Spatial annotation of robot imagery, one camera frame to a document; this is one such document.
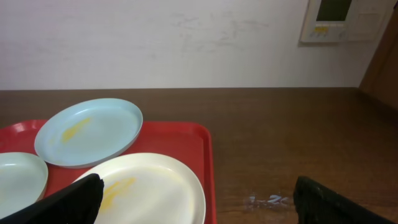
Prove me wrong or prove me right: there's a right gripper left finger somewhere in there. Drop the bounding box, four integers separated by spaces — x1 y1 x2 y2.
1 174 104 224

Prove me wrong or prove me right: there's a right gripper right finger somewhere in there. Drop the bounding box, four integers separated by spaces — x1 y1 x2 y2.
294 176 394 224

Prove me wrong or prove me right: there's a mint green plate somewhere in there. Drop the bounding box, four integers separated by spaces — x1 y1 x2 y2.
0 152 49 218

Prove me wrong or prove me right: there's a cream white plate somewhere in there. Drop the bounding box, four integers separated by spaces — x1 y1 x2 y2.
82 153 206 224

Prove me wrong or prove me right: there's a light blue plate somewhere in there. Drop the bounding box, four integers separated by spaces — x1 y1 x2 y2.
34 98 144 169

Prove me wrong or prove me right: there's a red plastic tray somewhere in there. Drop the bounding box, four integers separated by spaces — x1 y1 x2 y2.
1 119 217 224

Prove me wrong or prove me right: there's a white wall control panel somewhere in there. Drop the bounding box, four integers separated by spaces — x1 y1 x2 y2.
299 0 396 44

